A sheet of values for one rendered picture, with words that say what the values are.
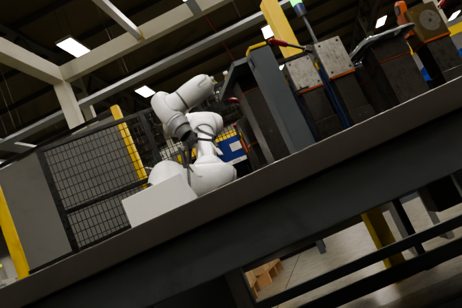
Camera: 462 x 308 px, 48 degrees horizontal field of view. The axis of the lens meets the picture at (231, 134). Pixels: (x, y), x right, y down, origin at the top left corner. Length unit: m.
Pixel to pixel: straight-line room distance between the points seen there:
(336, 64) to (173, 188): 0.86
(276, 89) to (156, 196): 0.76
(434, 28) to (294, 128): 0.56
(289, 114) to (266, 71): 0.16
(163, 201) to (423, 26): 1.16
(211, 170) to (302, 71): 0.67
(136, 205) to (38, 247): 2.49
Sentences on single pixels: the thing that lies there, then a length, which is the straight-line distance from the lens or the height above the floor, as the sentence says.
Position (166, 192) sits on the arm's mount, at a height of 0.90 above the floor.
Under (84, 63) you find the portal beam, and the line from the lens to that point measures 6.85.
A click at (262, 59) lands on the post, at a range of 1.69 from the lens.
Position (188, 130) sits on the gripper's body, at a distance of 2.25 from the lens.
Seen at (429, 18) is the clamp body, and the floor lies 1.01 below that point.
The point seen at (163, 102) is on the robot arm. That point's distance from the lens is 2.31.
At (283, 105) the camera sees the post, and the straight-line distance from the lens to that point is 1.65.
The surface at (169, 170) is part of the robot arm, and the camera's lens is 2.31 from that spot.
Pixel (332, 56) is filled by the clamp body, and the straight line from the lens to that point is 1.64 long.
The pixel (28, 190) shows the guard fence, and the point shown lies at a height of 1.68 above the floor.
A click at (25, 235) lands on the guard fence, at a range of 4.66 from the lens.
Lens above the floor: 0.62
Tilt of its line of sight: 11 degrees up
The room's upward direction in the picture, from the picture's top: 24 degrees counter-clockwise
